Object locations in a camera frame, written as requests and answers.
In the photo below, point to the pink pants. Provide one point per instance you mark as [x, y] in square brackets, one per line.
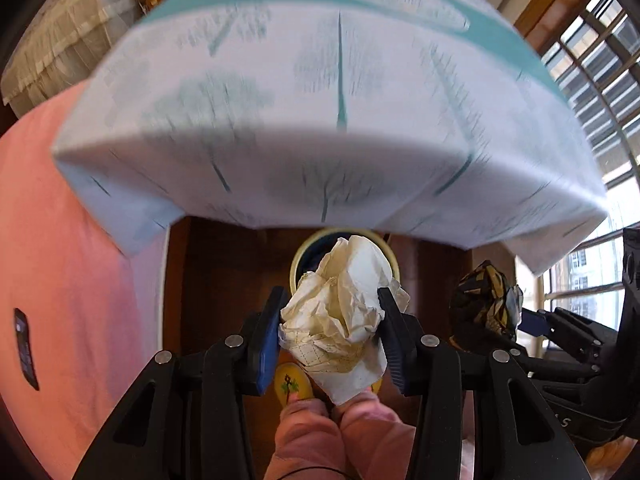
[320, 440]

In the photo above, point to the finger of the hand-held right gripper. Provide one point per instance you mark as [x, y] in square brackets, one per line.
[560, 367]
[531, 322]

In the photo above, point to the black gold wrapper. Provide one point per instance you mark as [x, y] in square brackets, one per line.
[480, 300]

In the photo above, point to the window with metal grille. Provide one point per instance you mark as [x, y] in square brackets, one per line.
[590, 60]

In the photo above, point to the yellow embroidered slipper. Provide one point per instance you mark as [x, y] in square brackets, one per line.
[292, 385]
[377, 386]

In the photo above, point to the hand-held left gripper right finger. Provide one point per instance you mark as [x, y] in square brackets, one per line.
[395, 345]

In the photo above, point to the lace covered piano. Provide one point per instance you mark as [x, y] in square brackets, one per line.
[60, 50]

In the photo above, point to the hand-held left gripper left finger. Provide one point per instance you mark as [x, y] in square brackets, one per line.
[267, 345]

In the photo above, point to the tree print tablecloth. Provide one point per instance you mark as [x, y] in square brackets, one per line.
[350, 85]

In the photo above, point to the blue bin with cream rim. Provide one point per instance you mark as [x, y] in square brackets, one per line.
[310, 255]

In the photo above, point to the white paper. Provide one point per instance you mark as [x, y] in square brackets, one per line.
[340, 310]

